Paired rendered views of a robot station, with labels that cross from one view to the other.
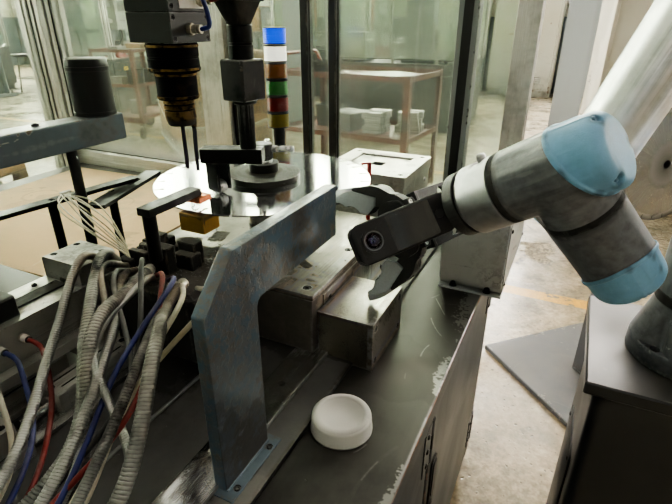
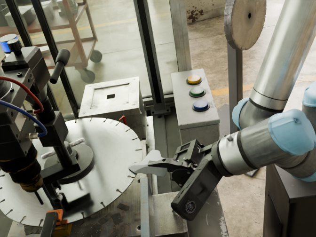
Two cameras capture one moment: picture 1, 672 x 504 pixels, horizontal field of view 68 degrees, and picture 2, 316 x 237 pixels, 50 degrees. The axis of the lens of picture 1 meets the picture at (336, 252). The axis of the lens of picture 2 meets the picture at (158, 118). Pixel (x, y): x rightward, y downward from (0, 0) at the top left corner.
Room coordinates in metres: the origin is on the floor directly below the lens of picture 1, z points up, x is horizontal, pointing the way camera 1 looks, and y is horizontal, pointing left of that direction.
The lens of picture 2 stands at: (0.13, 0.13, 1.46)
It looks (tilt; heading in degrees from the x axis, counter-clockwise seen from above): 37 degrees down; 338
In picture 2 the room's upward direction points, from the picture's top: 11 degrees counter-clockwise
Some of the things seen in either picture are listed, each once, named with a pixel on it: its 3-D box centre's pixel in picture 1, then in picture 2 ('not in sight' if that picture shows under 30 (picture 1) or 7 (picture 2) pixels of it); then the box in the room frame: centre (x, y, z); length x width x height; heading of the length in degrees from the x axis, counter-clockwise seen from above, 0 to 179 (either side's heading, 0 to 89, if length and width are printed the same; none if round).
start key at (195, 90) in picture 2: not in sight; (197, 92); (0.86, -0.30, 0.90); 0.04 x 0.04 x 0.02
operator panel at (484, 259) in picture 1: (489, 224); (194, 114); (0.86, -0.29, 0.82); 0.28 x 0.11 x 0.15; 154
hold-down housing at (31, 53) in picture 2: (238, 18); (37, 96); (0.67, 0.12, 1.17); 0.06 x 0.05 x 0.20; 145
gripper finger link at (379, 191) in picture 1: (380, 203); (169, 168); (0.58, -0.05, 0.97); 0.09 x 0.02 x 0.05; 45
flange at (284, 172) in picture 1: (263, 169); (67, 159); (0.75, 0.11, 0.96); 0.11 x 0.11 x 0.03
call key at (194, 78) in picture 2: not in sight; (194, 80); (0.92, -0.33, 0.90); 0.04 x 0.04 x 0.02
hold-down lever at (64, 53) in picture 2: not in sight; (50, 66); (0.69, 0.08, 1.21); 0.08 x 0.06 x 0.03; 154
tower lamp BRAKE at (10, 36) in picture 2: (274, 35); (10, 43); (1.05, 0.12, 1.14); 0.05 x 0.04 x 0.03; 64
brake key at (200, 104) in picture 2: not in sight; (201, 106); (0.79, -0.27, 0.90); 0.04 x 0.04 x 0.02
